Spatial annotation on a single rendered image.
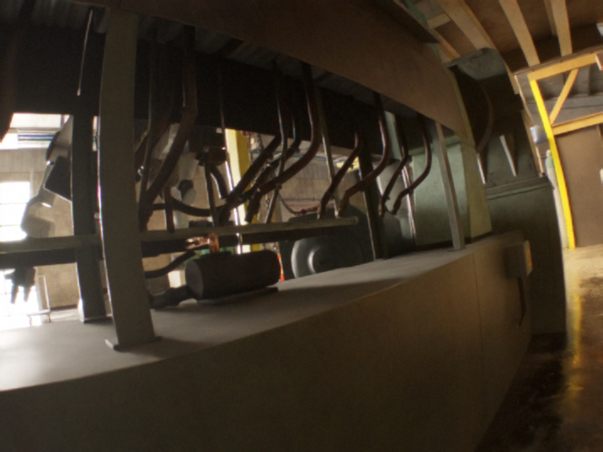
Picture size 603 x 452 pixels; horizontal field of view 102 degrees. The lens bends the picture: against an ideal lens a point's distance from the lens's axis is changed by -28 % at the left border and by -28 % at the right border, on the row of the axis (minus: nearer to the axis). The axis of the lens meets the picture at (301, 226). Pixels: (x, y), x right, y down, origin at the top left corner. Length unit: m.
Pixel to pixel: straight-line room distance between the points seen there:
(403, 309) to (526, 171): 1.53
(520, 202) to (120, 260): 1.86
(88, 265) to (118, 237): 0.34
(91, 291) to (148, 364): 0.43
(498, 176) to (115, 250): 1.91
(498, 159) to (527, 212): 0.35
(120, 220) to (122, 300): 0.09
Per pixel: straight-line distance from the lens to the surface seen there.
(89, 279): 0.72
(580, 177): 5.89
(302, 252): 1.49
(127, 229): 0.39
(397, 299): 0.57
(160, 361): 0.31
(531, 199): 1.96
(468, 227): 1.41
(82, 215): 0.74
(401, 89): 1.01
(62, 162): 1.08
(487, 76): 2.17
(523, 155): 2.02
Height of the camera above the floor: 0.67
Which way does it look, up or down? 4 degrees up
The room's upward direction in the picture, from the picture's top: 9 degrees counter-clockwise
